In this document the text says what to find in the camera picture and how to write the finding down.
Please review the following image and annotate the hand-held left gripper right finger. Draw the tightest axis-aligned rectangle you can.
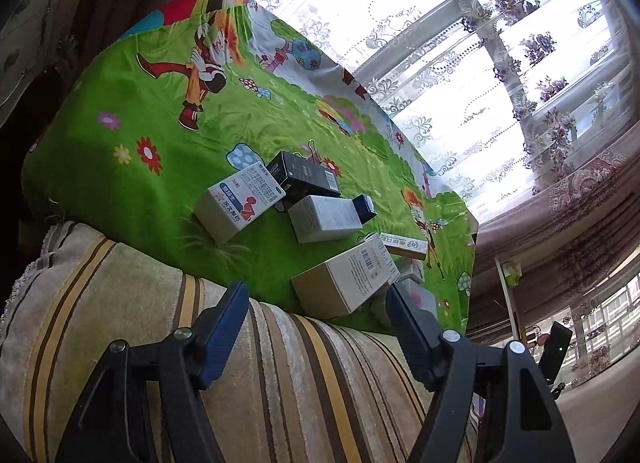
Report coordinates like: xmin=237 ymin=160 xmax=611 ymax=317
xmin=385 ymin=283 xmax=576 ymax=463

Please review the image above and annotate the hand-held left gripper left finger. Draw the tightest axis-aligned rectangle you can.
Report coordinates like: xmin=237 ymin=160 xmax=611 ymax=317
xmin=55 ymin=280 xmax=251 ymax=463

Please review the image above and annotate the small white box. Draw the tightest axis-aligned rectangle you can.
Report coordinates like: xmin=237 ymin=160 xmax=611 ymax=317
xmin=395 ymin=278 xmax=438 ymax=316
xmin=397 ymin=258 xmax=426 ymax=284

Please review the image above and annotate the white box with blue top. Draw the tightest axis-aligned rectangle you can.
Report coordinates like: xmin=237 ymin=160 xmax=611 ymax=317
xmin=287 ymin=193 xmax=378 ymax=244

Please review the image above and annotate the white board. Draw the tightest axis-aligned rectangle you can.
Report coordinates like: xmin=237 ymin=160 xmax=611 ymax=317
xmin=495 ymin=255 xmax=523 ymax=344

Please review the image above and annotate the large beige box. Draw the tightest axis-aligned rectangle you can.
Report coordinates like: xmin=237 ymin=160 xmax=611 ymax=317
xmin=290 ymin=233 xmax=401 ymax=320

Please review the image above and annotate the long narrow white box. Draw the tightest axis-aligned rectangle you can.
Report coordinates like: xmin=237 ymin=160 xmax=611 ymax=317
xmin=378 ymin=231 xmax=428 ymax=260

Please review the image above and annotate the brown drape curtain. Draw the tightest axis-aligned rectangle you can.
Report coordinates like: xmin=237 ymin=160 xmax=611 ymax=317
xmin=465 ymin=143 xmax=640 ymax=344

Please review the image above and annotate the white medicine box red figure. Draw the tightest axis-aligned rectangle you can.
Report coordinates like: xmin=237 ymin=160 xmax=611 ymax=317
xmin=193 ymin=175 xmax=287 ymax=246

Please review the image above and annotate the green cartoon printed cloth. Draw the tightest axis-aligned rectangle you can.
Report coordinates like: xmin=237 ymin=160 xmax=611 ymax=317
xmin=20 ymin=0 xmax=481 ymax=339

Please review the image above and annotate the black box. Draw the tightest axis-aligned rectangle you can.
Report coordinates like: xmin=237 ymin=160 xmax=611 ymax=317
xmin=265 ymin=150 xmax=342 ymax=201

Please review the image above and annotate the white floral lace curtain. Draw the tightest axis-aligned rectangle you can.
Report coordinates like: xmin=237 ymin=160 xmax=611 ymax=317
xmin=220 ymin=0 xmax=640 ymax=224

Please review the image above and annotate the brown patterned curtain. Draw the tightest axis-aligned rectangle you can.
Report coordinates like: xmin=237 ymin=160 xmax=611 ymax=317
xmin=0 ymin=0 xmax=246 ymax=129

